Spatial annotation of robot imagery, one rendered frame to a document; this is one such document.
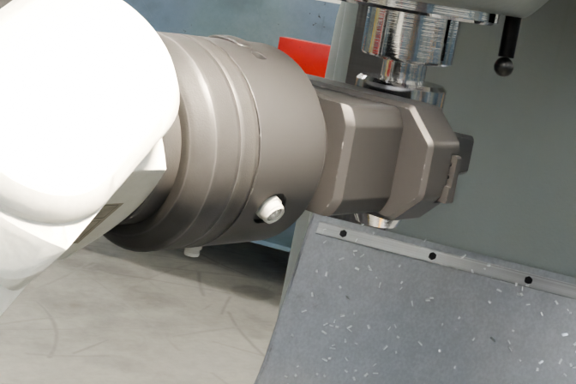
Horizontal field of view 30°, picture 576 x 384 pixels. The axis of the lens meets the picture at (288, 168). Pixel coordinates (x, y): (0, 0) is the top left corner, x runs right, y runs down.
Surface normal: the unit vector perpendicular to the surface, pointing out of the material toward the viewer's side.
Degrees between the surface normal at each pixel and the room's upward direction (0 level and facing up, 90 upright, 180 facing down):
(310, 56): 90
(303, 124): 69
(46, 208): 90
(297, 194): 106
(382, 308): 64
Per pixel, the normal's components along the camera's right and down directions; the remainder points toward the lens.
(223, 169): 0.74, 0.25
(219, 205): 0.65, 0.54
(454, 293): -0.26, -0.35
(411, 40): -0.12, 0.16
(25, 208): 0.50, 0.19
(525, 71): -0.37, 0.11
